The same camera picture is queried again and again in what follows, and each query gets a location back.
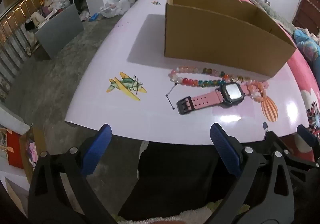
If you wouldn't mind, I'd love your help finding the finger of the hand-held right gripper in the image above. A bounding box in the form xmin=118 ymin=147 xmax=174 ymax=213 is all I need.
xmin=296 ymin=124 xmax=320 ymax=165
xmin=259 ymin=131 xmax=313 ymax=172

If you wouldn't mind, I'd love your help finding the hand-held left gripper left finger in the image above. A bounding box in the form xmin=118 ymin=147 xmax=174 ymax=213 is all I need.
xmin=27 ymin=123 xmax=118 ymax=224

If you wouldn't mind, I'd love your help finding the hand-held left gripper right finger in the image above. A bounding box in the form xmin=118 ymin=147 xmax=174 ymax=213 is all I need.
xmin=207 ymin=122 xmax=297 ymax=224

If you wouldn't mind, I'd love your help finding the pink strap digital watch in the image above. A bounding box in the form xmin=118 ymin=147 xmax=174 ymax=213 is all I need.
xmin=176 ymin=82 xmax=252 ymax=116

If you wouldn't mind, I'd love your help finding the peach bead bracelet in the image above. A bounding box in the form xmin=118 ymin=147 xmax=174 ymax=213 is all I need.
xmin=246 ymin=80 xmax=270 ymax=103

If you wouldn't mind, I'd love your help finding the multicoloured bead necklace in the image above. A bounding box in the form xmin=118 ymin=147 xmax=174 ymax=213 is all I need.
xmin=168 ymin=66 xmax=252 ymax=87

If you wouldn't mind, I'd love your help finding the black star chain earring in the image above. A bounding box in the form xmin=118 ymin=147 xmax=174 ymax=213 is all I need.
xmin=165 ymin=83 xmax=178 ymax=110

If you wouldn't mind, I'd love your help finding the brown cardboard box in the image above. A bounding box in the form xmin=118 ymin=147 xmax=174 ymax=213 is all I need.
xmin=164 ymin=0 xmax=297 ymax=80

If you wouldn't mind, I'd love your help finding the dark cloth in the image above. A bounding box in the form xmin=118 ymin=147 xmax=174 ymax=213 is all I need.
xmin=117 ymin=141 xmax=227 ymax=221

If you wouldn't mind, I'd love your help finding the pink printed mattress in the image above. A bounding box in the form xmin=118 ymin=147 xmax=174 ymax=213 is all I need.
xmin=235 ymin=0 xmax=320 ymax=162

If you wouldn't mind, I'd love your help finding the small open cardboard box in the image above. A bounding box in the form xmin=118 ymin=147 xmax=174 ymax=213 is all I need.
xmin=19 ymin=126 xmax=48 ymax=185

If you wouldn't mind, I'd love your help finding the red box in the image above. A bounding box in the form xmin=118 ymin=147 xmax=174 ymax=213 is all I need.
xmin=6 ymin=131 xmax=26 ymax=170

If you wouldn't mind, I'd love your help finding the blue floral blanket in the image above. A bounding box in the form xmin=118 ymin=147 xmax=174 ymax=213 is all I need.
xmin=292 ymin=27 xmax=320 ymax=65

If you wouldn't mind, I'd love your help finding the grey cabinet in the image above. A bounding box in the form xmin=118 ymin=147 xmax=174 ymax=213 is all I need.
xmin=35 ymin=3 xmax=85 ymax=61

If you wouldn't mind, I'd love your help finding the grey patterned blanket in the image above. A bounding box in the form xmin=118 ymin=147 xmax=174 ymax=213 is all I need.
xmin=250 ymin=0 xmax=296 ymax=34

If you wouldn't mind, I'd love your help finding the brown wooden door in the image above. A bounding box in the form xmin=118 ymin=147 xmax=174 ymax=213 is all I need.
xmin=291 ymin=0 xmax=320 ymax=37

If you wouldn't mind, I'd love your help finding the white plastic bag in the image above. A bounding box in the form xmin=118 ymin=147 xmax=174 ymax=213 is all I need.
xmin=99 ymin=0 xmax=131 ymax=18

